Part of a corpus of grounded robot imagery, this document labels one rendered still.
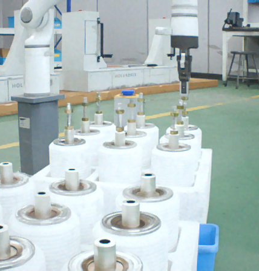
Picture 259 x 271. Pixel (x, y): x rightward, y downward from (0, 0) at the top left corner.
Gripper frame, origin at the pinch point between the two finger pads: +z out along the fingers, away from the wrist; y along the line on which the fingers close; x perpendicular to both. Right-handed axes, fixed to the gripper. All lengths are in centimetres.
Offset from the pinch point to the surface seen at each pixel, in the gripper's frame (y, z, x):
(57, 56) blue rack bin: 533, 3, 250
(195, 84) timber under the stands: 381, 32, 22
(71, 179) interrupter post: -56, 9, 11
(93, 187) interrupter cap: -54, 10, 8
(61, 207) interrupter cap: -64, 10, 10
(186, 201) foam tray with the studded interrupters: -31.4, 20.0, -4.0
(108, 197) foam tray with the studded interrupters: -31.4, 20.2, 12.3
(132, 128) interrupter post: -12.9, 8.9, 11.3
